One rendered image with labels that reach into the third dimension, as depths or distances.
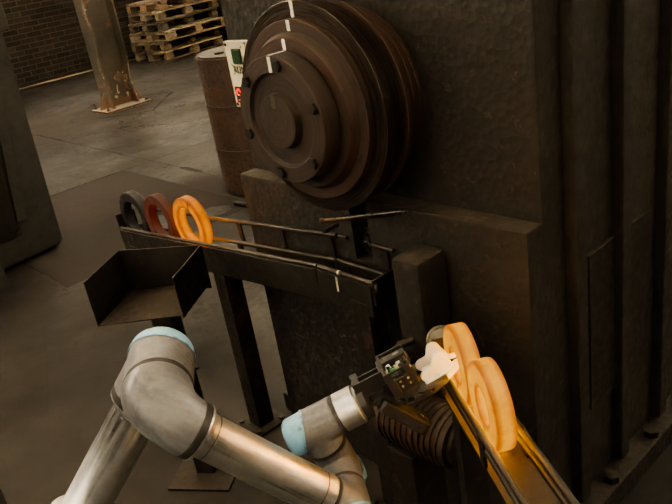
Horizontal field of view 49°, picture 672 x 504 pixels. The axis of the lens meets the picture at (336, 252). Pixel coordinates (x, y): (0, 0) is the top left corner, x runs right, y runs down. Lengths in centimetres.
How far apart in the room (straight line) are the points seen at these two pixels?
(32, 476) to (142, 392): 153
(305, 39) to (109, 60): 714
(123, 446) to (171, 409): 21
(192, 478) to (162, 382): 123
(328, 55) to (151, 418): 79
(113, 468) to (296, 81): 81
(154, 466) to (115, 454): 114
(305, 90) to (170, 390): 66
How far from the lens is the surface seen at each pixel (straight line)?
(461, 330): 135
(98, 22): 860
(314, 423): 136
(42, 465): 273
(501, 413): 119
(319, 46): 154
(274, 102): 158
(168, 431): 118
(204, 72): 462
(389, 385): 134
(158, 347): 127
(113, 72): 866
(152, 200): 250
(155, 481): 245
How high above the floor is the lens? 148
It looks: 24 degrees down
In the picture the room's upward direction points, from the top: 10 degrees counter-clockwise
